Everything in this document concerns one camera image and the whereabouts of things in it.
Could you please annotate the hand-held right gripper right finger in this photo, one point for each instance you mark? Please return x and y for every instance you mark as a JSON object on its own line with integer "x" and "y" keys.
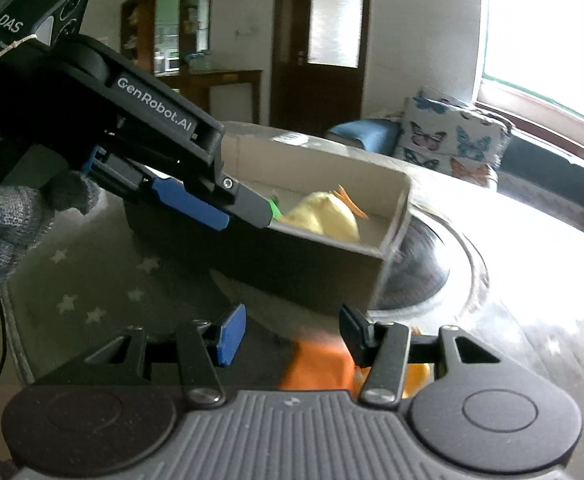
{"x": 354, "y": 335}

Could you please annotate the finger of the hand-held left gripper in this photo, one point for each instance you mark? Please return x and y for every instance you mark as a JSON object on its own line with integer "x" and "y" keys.
{"x": 192, "y": 205}
{"x": 252, "y": 207}

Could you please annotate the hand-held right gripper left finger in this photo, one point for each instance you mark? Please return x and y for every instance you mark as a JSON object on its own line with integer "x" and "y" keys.
{"x": 232, "y": 335}

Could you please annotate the small green object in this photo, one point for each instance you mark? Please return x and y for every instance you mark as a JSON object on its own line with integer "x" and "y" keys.
{"x": 275, "y": 206}

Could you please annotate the orange toy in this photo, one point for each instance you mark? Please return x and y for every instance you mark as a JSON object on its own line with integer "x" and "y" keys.
{"x": 317, "y": 365}

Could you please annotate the yellow plush toy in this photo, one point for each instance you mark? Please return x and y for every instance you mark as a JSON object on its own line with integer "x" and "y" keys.
{"x": 322, "y": 217}

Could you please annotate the cardboard box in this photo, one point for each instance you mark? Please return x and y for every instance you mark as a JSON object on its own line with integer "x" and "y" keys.
{"x": 322, "y": 270}

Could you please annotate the person's left hand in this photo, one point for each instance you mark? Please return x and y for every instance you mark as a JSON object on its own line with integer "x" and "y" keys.
{"x": 7, "y": 230}

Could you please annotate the wooden display cabinet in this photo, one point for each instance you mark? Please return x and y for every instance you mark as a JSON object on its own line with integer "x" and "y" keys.
{"x": 142, "y": 25}

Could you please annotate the wooden side table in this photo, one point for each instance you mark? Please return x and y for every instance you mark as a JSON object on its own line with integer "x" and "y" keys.
{"x": 227, "y": 90}

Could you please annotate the round dark glass plate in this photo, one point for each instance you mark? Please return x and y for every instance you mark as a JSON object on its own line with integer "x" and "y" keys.
{"x": 421, "y": 260}

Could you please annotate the blue cushion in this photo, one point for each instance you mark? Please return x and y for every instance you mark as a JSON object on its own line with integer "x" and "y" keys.
{"x": 366, "y": 136}

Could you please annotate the brown wooden door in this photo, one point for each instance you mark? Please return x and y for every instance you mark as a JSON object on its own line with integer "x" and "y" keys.
{"x": 292, "y": 35}

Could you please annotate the butterfly print cushion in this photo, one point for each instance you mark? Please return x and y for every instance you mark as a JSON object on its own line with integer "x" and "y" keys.
{"x": 446, "y": 135}

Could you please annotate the dark sofa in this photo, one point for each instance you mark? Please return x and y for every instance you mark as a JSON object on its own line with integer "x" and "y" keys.
{"x": 551, "y": 170}

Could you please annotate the bright window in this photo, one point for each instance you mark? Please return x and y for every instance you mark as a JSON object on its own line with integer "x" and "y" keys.
{"x": 546, "y": 25}

